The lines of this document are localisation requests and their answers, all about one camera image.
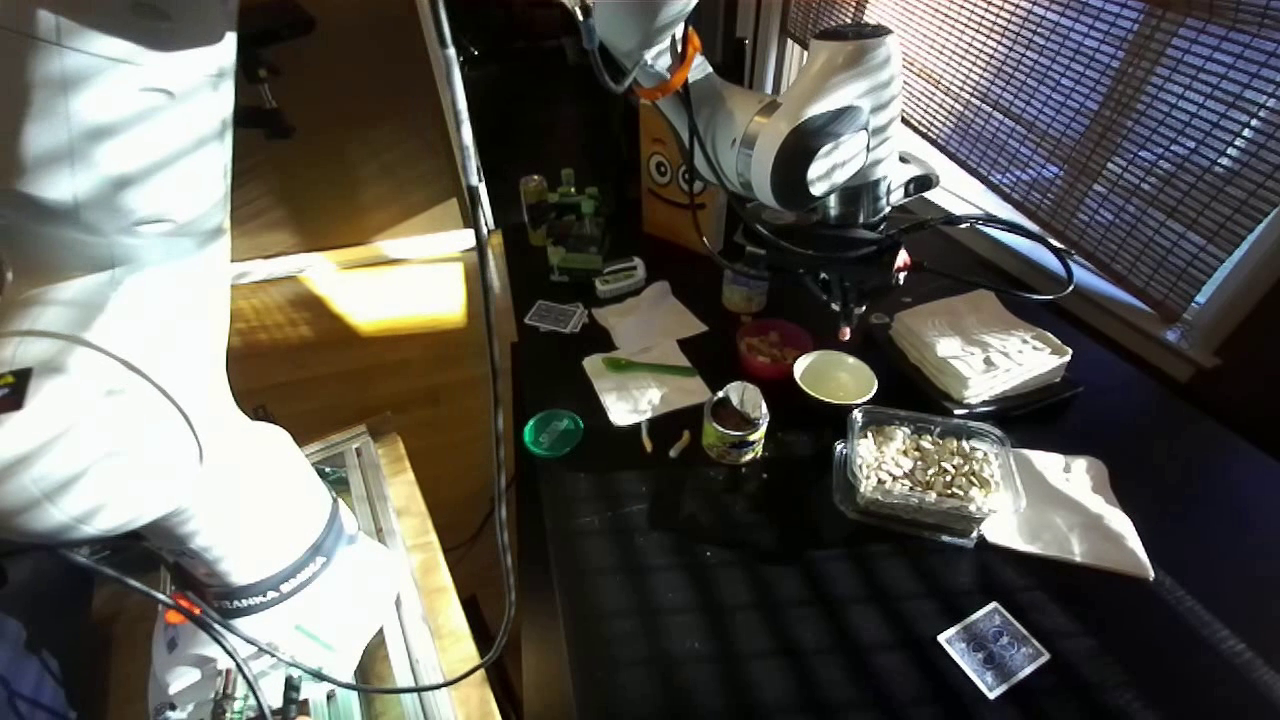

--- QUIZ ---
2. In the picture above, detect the green yogurt cup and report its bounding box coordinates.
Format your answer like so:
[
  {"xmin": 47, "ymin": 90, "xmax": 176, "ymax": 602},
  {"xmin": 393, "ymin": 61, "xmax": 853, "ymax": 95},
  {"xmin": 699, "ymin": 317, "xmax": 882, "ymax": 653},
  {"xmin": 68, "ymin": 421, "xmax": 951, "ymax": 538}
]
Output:
[{"xmin": 699, "ymin": 382, "xmax": 773, "ymax": 465}]

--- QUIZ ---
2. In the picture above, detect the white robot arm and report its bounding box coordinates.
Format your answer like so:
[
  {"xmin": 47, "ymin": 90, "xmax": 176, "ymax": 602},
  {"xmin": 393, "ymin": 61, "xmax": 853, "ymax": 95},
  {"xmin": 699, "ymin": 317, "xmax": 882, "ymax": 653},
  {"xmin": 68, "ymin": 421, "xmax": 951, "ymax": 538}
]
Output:
[{"xmin": 0, "ymin": 0, "xmax": 401, "ymax": 720}]

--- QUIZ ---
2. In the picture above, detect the white folded napkin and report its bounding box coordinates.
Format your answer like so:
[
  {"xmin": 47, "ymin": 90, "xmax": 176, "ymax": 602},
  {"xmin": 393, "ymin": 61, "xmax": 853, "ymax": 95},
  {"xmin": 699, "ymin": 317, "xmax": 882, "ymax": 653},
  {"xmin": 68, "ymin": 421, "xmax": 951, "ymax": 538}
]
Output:
[{"xmin": 981, "ymin": 449, "xmax": 1156, "ymax": 580}]

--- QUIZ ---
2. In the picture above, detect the red bowl with snacks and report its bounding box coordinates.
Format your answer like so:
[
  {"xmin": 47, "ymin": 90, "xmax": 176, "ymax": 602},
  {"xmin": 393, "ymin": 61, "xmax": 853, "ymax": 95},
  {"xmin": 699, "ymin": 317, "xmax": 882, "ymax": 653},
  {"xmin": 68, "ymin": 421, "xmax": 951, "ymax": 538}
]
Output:
[{"xmin": 735, "ymin": 320, "xmax": 814, "ymax": 384}]

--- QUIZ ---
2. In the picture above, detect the green round lid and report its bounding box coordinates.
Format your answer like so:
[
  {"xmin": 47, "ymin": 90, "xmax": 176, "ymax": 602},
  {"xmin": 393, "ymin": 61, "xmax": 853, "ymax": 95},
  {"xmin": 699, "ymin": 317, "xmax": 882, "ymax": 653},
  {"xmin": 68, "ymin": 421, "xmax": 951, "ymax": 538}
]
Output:
[{"xmin": 520, "ymin": 407, "xmax": 586, "ymax": 459}]

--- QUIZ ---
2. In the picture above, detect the green plastic spoon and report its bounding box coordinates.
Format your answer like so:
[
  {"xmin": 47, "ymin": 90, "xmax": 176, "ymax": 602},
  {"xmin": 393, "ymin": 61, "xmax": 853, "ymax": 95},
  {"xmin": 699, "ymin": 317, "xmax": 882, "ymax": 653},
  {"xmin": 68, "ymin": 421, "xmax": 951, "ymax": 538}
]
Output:
[{"xmin": 604, "ymin": 357, "xmax": 699, "ymax": 375}]

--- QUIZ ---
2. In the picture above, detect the black and white bowl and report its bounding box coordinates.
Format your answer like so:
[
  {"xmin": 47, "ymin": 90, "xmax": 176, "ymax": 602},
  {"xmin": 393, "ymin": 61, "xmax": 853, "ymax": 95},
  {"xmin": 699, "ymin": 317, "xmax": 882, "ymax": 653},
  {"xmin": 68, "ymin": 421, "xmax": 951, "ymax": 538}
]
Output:
[{"xmin": 791, "ymin": 350, "xmax": 882, "ymax": 407}]

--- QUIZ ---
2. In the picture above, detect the white napkin stack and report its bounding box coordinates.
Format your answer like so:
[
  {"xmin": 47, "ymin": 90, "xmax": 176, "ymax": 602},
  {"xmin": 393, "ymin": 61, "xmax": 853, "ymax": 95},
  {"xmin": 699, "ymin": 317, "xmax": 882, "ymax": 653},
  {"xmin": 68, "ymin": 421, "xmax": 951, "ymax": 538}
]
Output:
[{"xmin": 888, "ymin": 289, "xmax": 1072, "ymax": 403}]

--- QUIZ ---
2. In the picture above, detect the small yellow jar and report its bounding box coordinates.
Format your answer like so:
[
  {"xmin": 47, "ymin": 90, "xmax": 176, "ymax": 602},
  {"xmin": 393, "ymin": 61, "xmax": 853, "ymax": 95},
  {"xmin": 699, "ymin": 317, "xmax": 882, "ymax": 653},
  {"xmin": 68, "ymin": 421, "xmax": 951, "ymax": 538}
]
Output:
[{"xmin": 722, "ymin": 263, "xmax": 773, "ymax": 317}]

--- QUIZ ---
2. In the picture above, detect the white paper napkin left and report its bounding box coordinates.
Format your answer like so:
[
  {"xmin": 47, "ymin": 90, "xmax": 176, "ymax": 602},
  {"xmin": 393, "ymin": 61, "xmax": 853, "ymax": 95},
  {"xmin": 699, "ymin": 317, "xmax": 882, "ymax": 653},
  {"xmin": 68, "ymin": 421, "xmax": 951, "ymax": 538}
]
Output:
[{"xmin": 592, "ymin": 281, "xmax": 703, "ymax": 351}]

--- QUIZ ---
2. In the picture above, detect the clear plastic food container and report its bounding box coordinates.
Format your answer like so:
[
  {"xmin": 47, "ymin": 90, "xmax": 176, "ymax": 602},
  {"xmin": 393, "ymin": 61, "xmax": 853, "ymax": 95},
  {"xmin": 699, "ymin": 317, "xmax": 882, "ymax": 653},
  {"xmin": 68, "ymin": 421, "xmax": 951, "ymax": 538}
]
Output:
[{"xmin": 834, "ymin": 403, "xmax": 1019, "ymax": 547}]

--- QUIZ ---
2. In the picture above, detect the green cap bottle back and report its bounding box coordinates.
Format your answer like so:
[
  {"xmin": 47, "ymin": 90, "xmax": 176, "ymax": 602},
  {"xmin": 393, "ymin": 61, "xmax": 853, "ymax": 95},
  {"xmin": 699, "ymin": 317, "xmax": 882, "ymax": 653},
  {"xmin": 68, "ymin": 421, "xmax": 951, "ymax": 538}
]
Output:
[{"xmin": 549, "ymin": 169, "xmax": 604, "ymax": 276}]

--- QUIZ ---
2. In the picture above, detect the white paper napkin right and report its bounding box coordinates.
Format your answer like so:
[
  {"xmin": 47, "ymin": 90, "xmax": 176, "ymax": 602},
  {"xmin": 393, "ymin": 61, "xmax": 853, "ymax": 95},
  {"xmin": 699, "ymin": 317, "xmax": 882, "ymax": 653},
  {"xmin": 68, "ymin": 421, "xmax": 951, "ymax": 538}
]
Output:
[{"xmin": 582, "ymin": 343, "xmax": 714, "ymax": 427}]

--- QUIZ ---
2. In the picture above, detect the single playing card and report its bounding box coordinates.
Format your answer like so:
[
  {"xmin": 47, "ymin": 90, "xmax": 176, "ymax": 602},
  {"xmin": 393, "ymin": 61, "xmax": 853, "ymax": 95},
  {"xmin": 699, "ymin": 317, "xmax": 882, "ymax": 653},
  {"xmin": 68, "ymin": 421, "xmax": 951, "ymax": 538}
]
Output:
[{"xmin": 938, "ymin": 602, "xmax": 1052, "ymax": 699}]

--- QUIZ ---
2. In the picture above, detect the white paper napkin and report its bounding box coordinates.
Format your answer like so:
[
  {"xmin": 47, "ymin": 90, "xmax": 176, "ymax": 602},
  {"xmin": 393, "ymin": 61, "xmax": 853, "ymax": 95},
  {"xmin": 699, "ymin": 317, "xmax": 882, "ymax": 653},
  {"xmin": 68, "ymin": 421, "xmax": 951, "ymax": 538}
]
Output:
[
  {"xmin": 592, "ymin": 281, "xmax": 703, "ymax": 351},
  {"xmin": 582, "ymin": 343, "xmax": 714, "ymax": 427}
]

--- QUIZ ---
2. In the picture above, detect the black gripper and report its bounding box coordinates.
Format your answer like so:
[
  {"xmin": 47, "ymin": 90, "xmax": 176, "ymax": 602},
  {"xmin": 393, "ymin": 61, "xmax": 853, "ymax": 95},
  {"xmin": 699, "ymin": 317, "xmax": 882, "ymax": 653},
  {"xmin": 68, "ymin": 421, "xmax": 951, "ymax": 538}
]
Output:
[{"xmin": 797, "ymin": 225, "xmax": 898, "ymax": 312}]

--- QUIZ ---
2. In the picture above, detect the blue playing card deck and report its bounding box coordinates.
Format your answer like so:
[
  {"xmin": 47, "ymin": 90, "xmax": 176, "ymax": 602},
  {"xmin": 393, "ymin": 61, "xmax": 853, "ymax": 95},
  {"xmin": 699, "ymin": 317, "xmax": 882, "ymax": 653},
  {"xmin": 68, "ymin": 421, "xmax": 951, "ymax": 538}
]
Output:
[{"xmin": 525, "ymin": 299, "xmax": 588, "ymax": 336}]

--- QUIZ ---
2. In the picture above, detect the orange cartoon face box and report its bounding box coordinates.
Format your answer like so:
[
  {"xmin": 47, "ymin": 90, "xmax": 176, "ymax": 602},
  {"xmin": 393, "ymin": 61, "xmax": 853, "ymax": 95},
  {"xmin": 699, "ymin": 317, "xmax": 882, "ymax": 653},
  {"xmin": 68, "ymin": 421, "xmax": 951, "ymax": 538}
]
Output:
[{"xmin": 639, "ymin": 108, "xmax": 726, "ymax": 255}]

